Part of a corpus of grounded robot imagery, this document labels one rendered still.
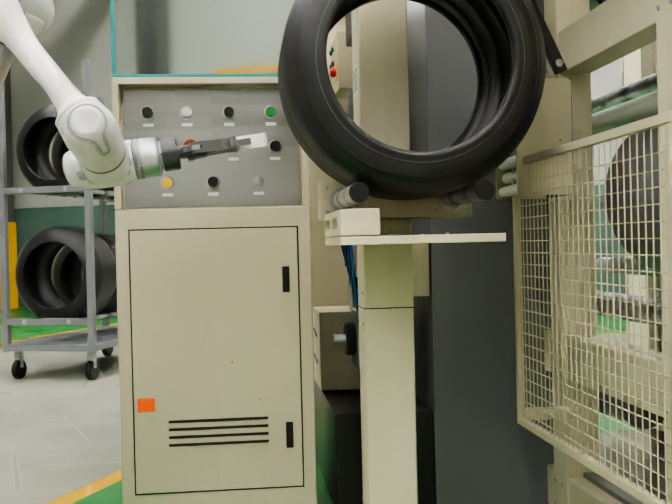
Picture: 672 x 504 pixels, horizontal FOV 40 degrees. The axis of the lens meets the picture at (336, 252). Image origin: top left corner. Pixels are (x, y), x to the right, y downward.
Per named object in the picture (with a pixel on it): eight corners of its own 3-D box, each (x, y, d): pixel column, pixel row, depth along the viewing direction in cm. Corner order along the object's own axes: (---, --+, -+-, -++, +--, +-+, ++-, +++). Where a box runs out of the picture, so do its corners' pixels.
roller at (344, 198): (353, 195, 234) (345, 212, 234) (337, 188, 234) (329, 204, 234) (373, 187, 200) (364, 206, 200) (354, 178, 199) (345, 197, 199)
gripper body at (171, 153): (156, 136, 201) (199, 130, 202) (160, 141, 210) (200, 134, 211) (162, 170, 201) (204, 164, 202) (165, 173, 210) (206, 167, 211)
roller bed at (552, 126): (496, 199, 254) (493, 91, 253) (548, 198, 255) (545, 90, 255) (517, 195, 234) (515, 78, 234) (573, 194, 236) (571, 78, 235)
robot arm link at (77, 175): (142, 189, 209) (133, 169, 196) (72, 200, 207) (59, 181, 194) (135, 146, 211) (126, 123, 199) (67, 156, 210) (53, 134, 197)
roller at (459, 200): (449, 210, 237) (437, 197, 237) (461, 198, 237) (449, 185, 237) (485, 204, 202) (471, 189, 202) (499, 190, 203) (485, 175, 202)
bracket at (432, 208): (318, 220, 236) (317, 181, 236) (469, 216, 240) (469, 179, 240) (319, 219, 233) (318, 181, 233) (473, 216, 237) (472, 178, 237)
